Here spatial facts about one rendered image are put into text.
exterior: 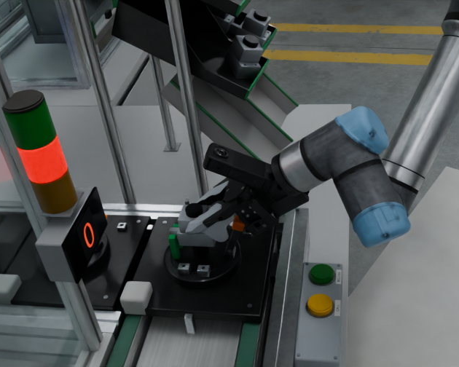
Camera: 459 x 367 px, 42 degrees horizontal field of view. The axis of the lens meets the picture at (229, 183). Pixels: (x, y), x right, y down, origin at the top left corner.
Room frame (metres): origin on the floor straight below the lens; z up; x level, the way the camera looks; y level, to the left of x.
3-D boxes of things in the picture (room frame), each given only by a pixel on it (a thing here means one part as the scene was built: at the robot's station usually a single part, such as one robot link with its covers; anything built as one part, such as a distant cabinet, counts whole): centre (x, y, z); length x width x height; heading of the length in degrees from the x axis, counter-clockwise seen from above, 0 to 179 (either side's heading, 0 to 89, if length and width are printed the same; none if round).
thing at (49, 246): (0.63, 0.23, 1.29); 0.12 x 0.05 x 0.25; 166
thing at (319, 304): (0.65, -0.12, 0.96); 0.04 x 0.04 x 0.02
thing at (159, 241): (0.79, 0.07, 0.96); 0.24 x 0.24 x 0.02; 76
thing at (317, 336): (0.65, -0.12, 0.93); 0.21 x 0.07 x 0.06; 166
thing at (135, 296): (0.72, 0.18, 0.97); 0.05 x 0.05 x 0.04; 76
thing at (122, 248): (0.85, 0.31, 1.01); 0.24 x 0.24 x 0.13; 76
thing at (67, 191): (0.63, 0.23, 1.28); 0.05 x 0.05 x 0.05
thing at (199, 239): (0.79, 0.08, 1.06); 0.08 x 0.04 x 0.07; 76
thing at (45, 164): (0.63, 0.23, 1.33); 0.05 x 0.05 x 0.05
